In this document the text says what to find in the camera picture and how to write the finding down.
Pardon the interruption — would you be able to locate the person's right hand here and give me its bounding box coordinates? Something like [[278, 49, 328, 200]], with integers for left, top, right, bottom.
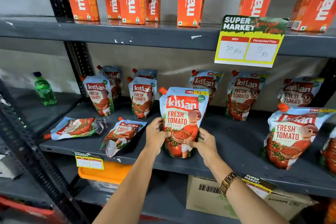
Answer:
[[183, 128, 221, 167]]

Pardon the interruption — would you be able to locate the person's left hand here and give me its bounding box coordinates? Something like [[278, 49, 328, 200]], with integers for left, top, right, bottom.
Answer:
[[145, 117, 167, 154]]

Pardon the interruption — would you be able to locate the blue tomato ketchup pouch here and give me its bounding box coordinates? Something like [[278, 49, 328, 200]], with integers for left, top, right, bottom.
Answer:
[[159, 87, 210, 159]]

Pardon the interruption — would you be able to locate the person's left forearm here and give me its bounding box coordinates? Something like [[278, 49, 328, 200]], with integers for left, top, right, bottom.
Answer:
[[92, 145, 161, 224]]

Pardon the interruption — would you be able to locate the person's right forearm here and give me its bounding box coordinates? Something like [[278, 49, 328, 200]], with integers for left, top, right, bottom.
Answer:
[[207, 153, 290, 224]]

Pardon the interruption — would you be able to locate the gold wristwatch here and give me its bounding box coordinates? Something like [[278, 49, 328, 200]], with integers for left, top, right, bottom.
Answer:
[[220, 171, 240, 198]]

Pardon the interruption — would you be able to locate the brown cardboard box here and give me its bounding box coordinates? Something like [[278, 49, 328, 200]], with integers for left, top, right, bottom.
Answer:
[[185, 175, 319, 221]]

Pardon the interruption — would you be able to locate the row of ketchup pouches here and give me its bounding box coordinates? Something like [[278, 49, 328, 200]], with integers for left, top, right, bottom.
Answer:
[[43, 65, 336, 177]]

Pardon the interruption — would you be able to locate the orange plastic lid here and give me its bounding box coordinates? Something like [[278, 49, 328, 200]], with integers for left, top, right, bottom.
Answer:
[[78, 160, 133, 185]]

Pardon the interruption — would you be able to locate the small yellow price tag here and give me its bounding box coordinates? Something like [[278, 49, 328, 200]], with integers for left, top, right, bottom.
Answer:
[[72, 151, 104, 171]]

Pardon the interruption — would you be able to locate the green-topped price tag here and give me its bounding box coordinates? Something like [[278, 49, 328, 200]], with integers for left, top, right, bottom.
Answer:
[[241, 174, 277, 200]]

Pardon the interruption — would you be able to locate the clear plastic container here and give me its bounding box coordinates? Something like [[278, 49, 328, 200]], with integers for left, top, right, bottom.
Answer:
[[86, 179, 122, 193]]

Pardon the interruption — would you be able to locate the grey metal shelving rack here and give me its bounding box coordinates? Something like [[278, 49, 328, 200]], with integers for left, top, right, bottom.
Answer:
[[0, 0, 336, 224]]

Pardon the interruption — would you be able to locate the large yellow price sign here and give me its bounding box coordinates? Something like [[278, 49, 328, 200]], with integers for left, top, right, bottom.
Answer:
[[214, 15, 289, 68]]

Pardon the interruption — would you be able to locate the green plastic bottle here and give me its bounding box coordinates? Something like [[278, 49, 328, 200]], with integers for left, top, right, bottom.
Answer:
[[33, 71, 57, 106]]

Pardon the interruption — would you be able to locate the dark perforated metal rack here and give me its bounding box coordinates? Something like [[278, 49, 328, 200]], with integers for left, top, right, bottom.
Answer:
[[0, 78, 90, 224]]

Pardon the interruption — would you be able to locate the orange packet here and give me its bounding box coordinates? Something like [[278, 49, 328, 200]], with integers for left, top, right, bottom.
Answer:
[[324, 199, 336, 224]]

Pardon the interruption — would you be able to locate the red plastic crate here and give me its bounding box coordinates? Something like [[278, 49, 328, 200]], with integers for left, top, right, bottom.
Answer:
[[0, 196, 56, 218]]

